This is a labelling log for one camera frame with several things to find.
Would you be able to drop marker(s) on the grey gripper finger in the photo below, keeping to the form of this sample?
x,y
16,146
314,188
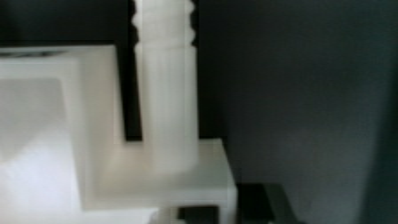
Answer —
x,y
263,205

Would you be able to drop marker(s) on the white chair seat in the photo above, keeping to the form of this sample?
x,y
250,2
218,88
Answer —
x,y
80,178

